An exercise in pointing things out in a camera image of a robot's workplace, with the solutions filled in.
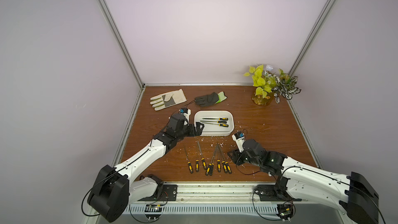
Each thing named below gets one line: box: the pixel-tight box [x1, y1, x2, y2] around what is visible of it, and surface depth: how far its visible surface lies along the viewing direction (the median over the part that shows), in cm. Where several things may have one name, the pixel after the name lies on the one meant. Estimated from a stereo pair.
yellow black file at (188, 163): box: [184, 147, 194, 174], surface depth 82 cm
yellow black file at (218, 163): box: [217, 145, 222, 173], surface depth 82 cm
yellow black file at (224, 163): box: [218, 144, 229, 174], surface depth 81 cm
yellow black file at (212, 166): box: [209, 146, 219, 176], surface depth 81 cm
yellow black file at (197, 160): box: [195, 141, 200, 173], surface depth 83 cm
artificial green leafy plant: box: [243, 64, 302, 104], surface depth 92 cm
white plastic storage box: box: [193, 109, 235, 137], surface depth 100 cm
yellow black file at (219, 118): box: [202, 117, 229, 121], surface depth 102 cm
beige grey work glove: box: [149, 88, 188, 111], surface depth 115 cm
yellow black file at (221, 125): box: [201, 122, 230, 128], surface depth 98 cm
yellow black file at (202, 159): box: [197, 140, 208, 170], surface depth 85 cm
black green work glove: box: [193, 91, 228, 107], surface depth 112 cm
